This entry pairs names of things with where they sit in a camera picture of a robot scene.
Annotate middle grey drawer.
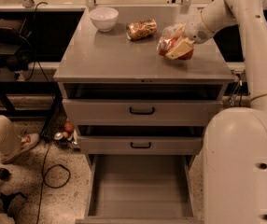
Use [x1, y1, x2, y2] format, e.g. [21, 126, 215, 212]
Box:
[77, 126, 204, 155]

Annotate white orange sneaker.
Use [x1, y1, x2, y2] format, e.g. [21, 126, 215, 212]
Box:
[0, 133, 40, 164]

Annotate top grey drawer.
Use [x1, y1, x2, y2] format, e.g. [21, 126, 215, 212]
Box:
[63, 84, 221, 126]

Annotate orange fruit on floor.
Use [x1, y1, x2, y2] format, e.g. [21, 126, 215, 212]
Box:
[63, 121, 74, 133]

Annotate clear plastic water bottle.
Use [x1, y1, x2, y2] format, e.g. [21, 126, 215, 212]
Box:
[162, 23, 180, 38]

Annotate white bowl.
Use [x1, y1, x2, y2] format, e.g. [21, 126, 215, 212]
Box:
[89, 7, 119, 32]

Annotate bottom grey drawer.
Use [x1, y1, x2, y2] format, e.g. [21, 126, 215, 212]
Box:
[75, 155, 204, 224]

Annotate person leg beige trousers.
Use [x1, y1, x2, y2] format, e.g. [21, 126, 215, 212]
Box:
[0, 115, 21, 156]

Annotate red coke can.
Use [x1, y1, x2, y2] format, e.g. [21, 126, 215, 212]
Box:
[157, 36, 183, 58]

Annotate black looped floor cable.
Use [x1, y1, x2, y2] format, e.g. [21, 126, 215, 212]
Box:
[35, 142, 72, 224]

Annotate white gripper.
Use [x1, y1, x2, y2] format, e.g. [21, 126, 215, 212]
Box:
[165, 10, 215, 60]

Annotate black equipment on stand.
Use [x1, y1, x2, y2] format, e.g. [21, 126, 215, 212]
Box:
[0, 19, 33, 72]

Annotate black chair base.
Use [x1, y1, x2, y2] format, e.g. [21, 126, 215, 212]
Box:
[0, 168, 27, 213]

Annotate brown snack can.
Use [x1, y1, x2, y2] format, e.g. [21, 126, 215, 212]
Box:
[126, 19, 157, 40]

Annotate grey drawer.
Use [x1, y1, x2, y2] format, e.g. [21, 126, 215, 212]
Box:
[77, 126, 204, 155]
[75, 155, 204, 224]
[63, 84, 221, 126]

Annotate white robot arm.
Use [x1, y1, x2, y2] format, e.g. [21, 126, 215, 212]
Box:
[181, 0, 267, 224]

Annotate grey drawer cabinet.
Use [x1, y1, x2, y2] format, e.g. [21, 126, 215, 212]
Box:
[52, 5, 236, 170]

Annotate silver can on floor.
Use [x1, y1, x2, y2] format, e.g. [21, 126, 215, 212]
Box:
[54, 133, 63, 141]

